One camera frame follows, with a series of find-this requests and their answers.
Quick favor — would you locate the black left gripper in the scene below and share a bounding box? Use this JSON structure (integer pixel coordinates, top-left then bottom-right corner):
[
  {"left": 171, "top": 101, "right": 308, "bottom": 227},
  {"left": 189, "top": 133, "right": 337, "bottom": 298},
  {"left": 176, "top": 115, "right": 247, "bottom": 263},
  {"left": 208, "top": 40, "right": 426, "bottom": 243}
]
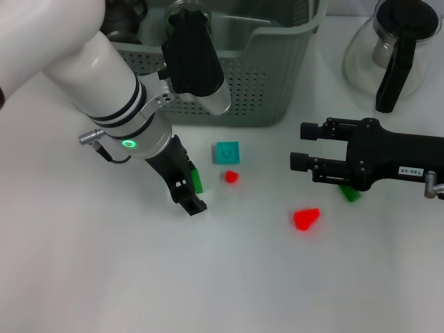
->
[{"left": 144, "top": 134, "right": 208, "bottom": 217}]

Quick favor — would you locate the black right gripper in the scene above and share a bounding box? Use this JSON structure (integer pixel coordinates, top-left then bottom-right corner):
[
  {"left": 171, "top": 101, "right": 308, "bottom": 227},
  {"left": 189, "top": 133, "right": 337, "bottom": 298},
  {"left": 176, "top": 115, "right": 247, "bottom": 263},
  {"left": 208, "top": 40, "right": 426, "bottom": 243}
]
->
[{"left": 289, "top": 117, "right": 444, "bottom": 192}]

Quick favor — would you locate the green narrow studded brick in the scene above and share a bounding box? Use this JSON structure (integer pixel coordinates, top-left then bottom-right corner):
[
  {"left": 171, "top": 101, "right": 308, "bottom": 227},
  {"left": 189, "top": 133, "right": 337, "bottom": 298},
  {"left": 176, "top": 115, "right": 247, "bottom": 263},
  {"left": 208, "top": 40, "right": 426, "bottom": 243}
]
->
[{"left": 191, "top": 168, "right": 205, "bottom": 194}]

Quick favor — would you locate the grey-green perforated storage bin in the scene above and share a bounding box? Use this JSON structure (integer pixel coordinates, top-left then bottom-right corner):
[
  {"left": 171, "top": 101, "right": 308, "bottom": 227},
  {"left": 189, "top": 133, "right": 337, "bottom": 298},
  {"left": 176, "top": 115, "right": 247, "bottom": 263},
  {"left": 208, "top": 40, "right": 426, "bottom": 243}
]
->
[{"left": 107, "top": 0, "right": 329, "bottom": 128}]

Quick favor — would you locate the teal square brick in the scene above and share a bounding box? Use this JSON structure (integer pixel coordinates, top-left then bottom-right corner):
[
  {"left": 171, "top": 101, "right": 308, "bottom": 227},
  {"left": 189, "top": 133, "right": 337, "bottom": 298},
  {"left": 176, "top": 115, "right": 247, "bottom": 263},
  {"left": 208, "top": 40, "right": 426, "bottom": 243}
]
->
[{"left": 212, "top": 141, "right": 241, "bottom": 164}]

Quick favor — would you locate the green sloped brick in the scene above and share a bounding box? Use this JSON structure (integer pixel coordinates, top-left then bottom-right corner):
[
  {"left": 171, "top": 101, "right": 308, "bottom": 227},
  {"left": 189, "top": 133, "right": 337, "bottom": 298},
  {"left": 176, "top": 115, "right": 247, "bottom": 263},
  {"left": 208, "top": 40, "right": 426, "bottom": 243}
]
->
[{"left": 338, "top": 185, "right": 362, "bottom": 203}]

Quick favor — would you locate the large red wedge brick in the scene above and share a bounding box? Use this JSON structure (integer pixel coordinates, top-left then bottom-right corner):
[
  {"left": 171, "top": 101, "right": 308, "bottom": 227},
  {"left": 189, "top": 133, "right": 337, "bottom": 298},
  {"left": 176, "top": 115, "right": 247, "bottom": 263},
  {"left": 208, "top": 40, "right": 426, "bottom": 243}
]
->
[{"left": 293, "top": 207, "right": 322, "bottom": 232}]

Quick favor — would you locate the right gripper metal connector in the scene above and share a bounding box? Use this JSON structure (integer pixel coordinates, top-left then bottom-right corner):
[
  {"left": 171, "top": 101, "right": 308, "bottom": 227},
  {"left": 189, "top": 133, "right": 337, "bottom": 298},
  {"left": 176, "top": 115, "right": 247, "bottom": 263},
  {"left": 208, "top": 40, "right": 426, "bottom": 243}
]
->
[{"left": 425, "top": 171, "right": 444, "bottom": 200}]

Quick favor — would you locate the black clay teapot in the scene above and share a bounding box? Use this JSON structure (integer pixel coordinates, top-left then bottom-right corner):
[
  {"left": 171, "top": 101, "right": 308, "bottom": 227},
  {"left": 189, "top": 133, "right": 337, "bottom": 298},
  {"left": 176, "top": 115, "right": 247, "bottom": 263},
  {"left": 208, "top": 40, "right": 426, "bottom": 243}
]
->
[{"left": 103, "top": 0, "right": 148, "bottom": 32}]

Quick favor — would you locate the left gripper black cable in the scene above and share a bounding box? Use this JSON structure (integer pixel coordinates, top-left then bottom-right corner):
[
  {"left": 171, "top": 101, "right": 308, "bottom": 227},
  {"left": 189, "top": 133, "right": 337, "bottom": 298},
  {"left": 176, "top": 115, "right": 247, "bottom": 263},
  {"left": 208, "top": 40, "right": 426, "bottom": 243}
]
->
[{"left": 78, "top": 128, "right": 133, "bottom": 164}]

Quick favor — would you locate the glass carafe black handle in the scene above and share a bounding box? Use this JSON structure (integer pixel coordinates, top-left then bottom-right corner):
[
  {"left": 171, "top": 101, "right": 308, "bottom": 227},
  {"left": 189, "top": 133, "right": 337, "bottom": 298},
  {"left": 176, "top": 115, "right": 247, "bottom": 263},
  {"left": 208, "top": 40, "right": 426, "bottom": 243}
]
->
[{"left": 341, "top": 0, "right": 443, "bottom": 114}]

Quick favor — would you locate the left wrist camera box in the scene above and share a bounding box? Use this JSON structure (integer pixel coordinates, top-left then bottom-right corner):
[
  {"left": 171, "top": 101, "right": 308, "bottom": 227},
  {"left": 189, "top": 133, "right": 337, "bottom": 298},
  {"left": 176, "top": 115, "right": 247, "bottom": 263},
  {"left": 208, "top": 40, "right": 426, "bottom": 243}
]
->
[{"left": 161, "top": 6, "right": 232, "bottom": 115}]

